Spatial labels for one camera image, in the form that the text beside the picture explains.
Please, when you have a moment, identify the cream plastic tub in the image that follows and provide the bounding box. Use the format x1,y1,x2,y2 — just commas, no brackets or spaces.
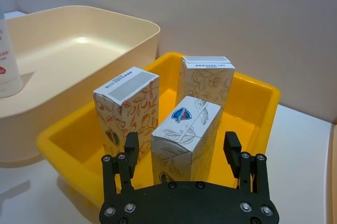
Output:
0,4,161,168

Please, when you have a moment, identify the soap box blue oval logo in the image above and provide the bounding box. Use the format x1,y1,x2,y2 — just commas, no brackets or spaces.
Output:
151,95,222,184

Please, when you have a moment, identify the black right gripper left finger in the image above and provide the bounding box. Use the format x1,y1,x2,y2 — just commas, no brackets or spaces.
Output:
101,132,140,203

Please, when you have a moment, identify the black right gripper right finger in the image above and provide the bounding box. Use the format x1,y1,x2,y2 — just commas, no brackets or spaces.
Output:
223,131,270,202

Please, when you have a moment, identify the white plastic bottle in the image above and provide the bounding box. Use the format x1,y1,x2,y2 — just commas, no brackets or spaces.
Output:
0,0,24,99

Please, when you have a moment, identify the yellow plastic bin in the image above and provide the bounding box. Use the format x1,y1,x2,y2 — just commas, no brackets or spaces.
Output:
36,51,281,216

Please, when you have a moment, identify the soap box orange leaf print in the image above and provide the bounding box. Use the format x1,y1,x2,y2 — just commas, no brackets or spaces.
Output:
92,66,161,163

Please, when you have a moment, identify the soap box brown flower print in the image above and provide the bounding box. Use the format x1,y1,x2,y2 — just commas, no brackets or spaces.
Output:
175,55,235,112

